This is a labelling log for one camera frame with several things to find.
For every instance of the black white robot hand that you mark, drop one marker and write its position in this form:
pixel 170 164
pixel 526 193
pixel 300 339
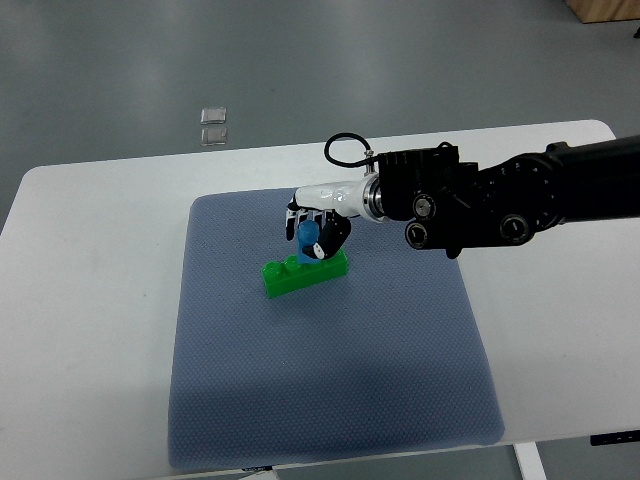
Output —
pixel 332 206

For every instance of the blue toy block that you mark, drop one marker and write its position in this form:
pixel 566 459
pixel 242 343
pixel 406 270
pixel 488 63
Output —
pixel 307 235

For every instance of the green four-stud toy block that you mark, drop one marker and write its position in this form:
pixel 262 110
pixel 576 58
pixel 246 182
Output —
pixel 290 275

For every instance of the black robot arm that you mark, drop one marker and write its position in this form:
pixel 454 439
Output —
pixel 452 205

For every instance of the upper metal floor plate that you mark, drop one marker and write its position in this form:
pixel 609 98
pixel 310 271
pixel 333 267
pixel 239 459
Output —
pixel 213 115

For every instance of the blue-grey textured mat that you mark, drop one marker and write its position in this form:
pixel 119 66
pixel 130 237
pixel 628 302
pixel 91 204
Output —
pixel 385 359

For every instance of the wooden box corner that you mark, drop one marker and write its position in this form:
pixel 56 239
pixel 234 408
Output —
pixel 599 11

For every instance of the white table leg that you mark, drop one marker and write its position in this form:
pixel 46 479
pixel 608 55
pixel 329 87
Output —
pixel 529 461

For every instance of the black table control panel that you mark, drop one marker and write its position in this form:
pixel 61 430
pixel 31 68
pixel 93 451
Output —
pixel 615 438

